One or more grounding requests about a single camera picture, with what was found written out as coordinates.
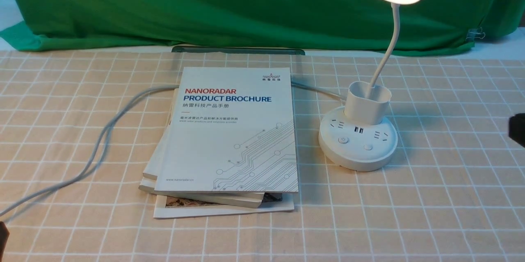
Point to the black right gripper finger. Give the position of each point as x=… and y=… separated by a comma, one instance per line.
x=517, y=128

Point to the white desk lamp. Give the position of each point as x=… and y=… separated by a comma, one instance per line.
x=358, y=136

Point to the silver binder clip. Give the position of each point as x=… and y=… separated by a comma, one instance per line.
x=475, y=34

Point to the dark flat bar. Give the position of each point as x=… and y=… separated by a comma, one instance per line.
x=236, y=50

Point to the white product brochure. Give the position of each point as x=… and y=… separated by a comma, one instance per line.
x=232, y=130

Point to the middle stacked book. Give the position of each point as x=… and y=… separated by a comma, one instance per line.
x=248, y=200

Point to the bottom stacked magazine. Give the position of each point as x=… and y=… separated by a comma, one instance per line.
x=163, y=211

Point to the beige checkered tablecloth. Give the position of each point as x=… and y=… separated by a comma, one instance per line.
x=453, y=190

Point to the green backdrop cloth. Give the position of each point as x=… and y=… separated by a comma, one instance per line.
x=428, y=28

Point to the dark object at left edge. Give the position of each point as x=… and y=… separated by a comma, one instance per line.
x=4, y=235

